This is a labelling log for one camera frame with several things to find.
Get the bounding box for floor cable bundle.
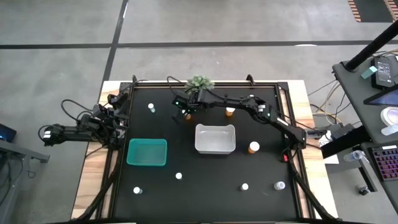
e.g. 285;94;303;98
307;79;346;125

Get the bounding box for white tape roll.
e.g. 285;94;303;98
380;106;398;127

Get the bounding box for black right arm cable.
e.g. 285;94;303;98
166;75;187;93

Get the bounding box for clear plastic water bottle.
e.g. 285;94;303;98
343;150;367;163

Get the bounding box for white crumpled paper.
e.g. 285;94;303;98
318;130;334;147

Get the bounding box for black cable along frame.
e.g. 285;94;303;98
119;79;149;94

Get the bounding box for black backlit keyboard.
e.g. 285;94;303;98
369;145;398;182

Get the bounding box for white cylinder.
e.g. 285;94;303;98
381;124;398;136

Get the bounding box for black round pole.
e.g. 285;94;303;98
345;21;398;72

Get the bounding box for dark tablet screen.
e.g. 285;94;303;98
363;88;398;106

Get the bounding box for grey side desk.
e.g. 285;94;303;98
331;46;398;215

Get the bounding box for green succulent plant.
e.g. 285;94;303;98
184;75;215;95

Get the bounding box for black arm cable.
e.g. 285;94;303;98
60;98;96;123
166;75;187;93

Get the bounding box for blue-lit dark device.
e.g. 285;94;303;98
0;123;17;143

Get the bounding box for black mat orange stripes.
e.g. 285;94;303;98
347;0;398;23

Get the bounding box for teal plastic bin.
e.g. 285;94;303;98
126;138;168;167

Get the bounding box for long black box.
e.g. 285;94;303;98
320;125;371;159

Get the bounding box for black labelled device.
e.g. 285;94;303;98
371;55;398;90

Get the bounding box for small teal block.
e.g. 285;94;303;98
360;65;378;80

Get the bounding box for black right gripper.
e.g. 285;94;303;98
172;89;206;124

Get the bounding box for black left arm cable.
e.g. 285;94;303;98
60;98;96;123

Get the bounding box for white plastic bin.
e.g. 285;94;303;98
194;123;236;155

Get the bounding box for grey metal desk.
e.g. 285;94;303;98
0;138;50;224

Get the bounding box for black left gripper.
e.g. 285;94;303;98
107;92;131;129

